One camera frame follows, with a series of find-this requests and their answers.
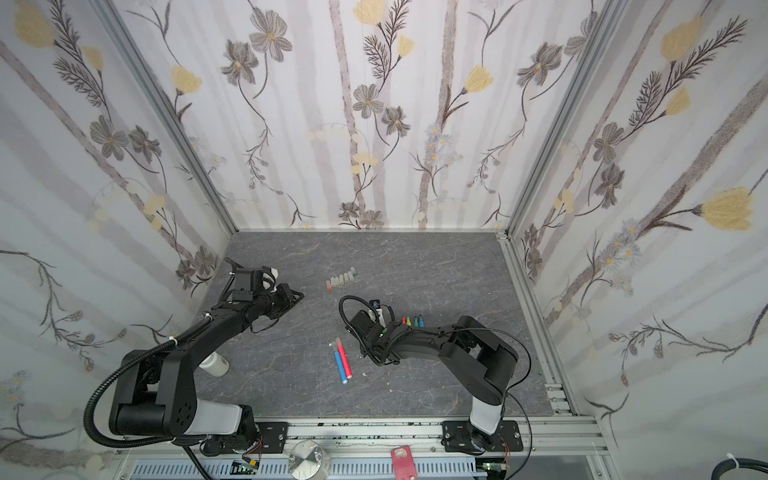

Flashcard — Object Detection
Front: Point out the pink rectangular tag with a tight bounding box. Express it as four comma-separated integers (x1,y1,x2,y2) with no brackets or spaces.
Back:
391,446,418,480

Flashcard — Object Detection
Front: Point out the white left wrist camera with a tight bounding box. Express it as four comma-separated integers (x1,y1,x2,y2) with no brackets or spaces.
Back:
261,267,279,293

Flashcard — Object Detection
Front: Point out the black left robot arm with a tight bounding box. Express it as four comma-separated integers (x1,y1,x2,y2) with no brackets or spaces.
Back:
109,266,304,439

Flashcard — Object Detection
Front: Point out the light blue marker pen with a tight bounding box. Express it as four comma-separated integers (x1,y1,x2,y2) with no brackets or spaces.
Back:
331,342,348,384

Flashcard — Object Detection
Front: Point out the red marker pen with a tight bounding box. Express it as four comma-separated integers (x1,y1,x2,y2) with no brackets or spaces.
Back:
335,338,353,380

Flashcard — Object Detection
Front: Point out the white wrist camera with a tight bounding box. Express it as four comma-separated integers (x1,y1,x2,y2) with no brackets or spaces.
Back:
261,267,279,293
369,299,387,328

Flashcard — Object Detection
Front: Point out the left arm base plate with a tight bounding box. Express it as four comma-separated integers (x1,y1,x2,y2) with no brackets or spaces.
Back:
200,420,289,457

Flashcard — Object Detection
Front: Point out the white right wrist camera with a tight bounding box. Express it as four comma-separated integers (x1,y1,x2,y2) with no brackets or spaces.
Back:
369,299,387,328

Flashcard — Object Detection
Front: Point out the black corrugated cable conduit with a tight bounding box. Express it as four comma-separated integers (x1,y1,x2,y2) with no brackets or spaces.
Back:
82,335,181,450

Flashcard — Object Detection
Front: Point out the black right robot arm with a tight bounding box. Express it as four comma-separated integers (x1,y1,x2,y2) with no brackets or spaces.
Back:
342,310,519,437

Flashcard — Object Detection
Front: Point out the white slotted cable duct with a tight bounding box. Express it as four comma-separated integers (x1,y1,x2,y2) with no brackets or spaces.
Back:
122,457,488,479

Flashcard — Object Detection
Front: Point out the round silver metal knob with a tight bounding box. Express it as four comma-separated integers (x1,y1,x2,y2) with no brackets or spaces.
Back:
288,440,332,480

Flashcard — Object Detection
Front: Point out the aluminium mounting rail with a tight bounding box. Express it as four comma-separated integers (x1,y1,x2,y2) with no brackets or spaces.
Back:
110,416,619,480

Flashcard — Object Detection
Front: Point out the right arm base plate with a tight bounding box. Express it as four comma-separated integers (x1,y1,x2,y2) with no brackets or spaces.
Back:
441,420,524,456

